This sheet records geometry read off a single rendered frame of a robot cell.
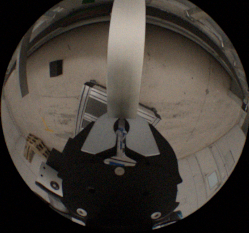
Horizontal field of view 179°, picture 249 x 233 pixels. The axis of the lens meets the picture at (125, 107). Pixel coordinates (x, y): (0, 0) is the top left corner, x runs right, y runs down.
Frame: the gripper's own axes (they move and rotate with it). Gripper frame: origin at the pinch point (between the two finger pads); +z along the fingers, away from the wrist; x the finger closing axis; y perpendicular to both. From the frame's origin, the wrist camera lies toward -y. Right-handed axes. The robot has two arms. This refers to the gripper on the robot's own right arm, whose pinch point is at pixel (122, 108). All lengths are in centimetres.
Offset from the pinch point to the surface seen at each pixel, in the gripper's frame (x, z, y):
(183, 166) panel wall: 182, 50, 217
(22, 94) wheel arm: -23.5, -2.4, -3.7
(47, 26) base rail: -31.7, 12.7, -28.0
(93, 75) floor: -34, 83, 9
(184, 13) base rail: 18.8, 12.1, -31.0
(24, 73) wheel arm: -23.5, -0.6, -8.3
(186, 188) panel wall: 173, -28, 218
